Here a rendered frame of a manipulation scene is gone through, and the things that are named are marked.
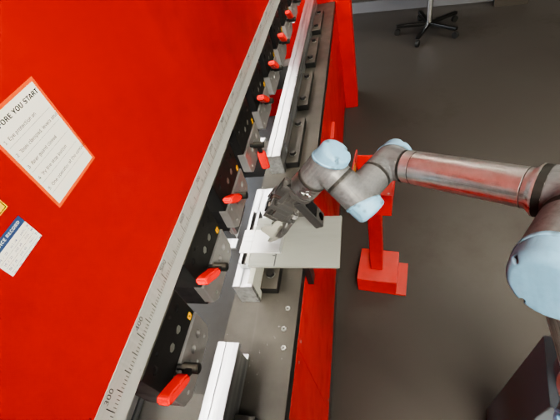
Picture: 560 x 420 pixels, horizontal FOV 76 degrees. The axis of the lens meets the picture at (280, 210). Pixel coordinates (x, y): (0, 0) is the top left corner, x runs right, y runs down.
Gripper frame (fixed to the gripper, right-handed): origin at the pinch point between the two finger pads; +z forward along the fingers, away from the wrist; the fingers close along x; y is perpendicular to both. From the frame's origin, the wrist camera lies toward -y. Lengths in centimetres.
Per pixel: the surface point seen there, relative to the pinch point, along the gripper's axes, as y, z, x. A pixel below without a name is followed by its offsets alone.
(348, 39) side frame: -39, 27, -215
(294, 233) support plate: -6.7, 0.7, -2.6
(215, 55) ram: 33.7, -31.5, -15.7
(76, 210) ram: 39, -38, 38
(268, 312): -8.7, 15.4, 17.1
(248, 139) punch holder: 17.3, -12.2, -16.9
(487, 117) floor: -152, 10, -184
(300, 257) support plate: -8.8, -1.0, 6.0
